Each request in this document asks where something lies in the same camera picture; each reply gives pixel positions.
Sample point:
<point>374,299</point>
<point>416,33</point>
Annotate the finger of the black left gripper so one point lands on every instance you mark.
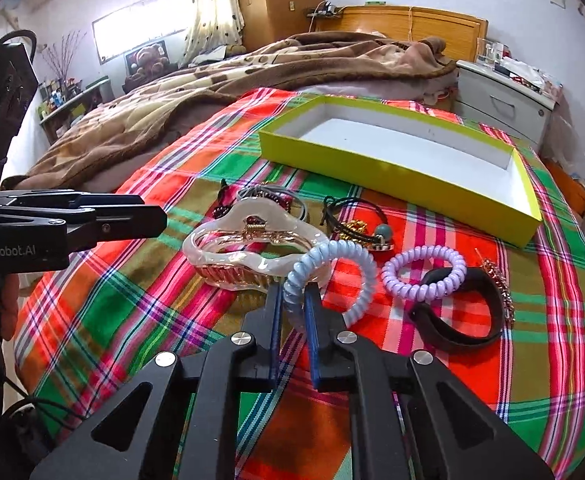
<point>127,224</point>
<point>66,198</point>

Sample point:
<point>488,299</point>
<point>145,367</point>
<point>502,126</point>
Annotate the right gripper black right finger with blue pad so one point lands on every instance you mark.
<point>410,417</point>

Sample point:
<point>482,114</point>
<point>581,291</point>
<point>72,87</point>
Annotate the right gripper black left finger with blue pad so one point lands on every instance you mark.
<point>178,416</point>

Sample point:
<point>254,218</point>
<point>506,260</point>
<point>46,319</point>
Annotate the black smart wristband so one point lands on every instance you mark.
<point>477,318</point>

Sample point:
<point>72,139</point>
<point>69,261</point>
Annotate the cream translucent hair claw clip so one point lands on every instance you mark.
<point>253,246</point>

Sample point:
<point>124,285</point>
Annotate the rose gold rhinestone hair clip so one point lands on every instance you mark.
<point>500,282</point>

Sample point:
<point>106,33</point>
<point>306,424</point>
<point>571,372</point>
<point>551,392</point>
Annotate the person's left hand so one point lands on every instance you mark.
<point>9,308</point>

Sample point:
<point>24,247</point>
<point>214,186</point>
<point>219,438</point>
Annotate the cluttered side shelf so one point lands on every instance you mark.
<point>59,120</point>

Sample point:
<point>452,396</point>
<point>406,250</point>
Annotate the red green plaid tablecloth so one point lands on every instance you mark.
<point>87,328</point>

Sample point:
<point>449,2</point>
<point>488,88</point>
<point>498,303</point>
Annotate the dried branch bouquet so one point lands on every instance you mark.
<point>59,57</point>

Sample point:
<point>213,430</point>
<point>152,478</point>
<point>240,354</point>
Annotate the brown teddy bear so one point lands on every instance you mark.
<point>150,61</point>

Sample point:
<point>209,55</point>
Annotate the dotted cream window curtain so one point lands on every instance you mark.
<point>214,23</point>

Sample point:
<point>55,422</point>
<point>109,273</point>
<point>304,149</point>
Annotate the brown patterned fleece blanket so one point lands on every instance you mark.
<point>115,139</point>

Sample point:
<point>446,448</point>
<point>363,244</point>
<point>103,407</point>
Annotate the yellow-green shallow cardboard box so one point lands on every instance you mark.
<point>445,167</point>

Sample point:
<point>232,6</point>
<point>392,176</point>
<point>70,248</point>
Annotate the orange storage box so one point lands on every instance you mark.
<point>572,189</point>

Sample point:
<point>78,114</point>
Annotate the white two-drawer nightstand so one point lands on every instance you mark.
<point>486,96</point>

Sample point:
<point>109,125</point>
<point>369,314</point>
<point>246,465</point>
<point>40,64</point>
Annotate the clear drinking glass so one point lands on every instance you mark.
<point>492,52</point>

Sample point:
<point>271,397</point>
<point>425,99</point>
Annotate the wooden bed headboard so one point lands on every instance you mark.
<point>461,32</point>

